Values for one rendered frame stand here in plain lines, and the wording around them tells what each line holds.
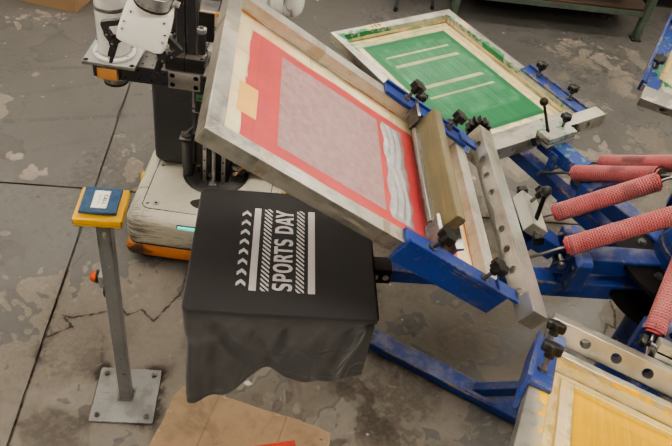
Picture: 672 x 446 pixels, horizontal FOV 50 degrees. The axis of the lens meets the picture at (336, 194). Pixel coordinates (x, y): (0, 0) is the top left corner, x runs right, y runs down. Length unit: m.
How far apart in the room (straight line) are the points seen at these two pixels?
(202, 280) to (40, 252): 1.53
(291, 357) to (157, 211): 1.23
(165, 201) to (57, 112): 1.18
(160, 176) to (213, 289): 1.38
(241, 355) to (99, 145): 2.06
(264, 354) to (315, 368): 0.14
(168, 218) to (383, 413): 1.14
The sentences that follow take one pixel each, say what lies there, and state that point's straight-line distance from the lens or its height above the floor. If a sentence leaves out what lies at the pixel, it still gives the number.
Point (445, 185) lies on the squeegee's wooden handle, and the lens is 1.67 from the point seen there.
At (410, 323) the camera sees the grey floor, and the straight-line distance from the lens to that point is 3.05.
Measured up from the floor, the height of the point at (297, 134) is 1.41.
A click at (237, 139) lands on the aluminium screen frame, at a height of 1.52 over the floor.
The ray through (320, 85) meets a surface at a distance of 1.77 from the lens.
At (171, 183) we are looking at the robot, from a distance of 3.10.
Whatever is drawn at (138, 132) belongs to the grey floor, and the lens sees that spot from 3.84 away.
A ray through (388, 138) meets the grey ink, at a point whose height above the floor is 1.26.
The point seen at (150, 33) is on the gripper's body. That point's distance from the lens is 1.52.
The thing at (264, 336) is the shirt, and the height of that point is 0.86.
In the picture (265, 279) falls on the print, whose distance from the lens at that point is 1.84.
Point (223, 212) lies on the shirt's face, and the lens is 2.01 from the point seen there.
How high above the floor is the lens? 2.34
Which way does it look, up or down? 42 degrees down
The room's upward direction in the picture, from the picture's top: 10 degrees clockwise
